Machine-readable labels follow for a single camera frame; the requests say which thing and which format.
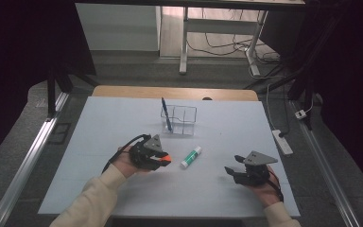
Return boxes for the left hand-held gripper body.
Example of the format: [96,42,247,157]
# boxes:
[129,134,168,171]

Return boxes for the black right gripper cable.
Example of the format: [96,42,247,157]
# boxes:
[268,168,285,203]

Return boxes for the black curtain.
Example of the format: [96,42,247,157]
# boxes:
[0,0,97,171]
[261,0,363,198]

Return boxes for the white table mat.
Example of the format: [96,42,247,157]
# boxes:
[37,96,301,218]

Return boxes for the wooden table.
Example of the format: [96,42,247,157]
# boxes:
[92,84,259,102]

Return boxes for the person's right hand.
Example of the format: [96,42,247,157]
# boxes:
[249,169,283,208]

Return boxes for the black metal stand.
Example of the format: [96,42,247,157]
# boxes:
[45,67,74,120]

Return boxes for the white desk frame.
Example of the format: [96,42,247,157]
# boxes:
[179,6,269,77]

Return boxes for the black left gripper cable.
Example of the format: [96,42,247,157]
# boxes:
[101,133,151,174]

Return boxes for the white power strip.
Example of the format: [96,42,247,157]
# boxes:
[271,129,294,156]

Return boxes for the clear plastic pen organizer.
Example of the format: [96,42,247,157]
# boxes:
[160,104,199,136]

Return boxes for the black floor cables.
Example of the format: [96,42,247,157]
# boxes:
[187,9,281,65]

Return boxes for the green white glue stick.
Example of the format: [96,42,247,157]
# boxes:
[180,145,202,169]

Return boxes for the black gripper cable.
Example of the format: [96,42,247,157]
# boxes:
[101,133,151,174]
[268,168,285,203]

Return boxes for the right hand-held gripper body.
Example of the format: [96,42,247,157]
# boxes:
[233,150,279,186]

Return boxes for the aluminium rail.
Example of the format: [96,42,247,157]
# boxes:
[0,91,70,227]
[291,100,362,227]

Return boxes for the person's left hand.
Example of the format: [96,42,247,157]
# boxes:
[110,146,152,178]

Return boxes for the blue ballpoint pen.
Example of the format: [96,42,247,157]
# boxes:
[161,96,174,132]

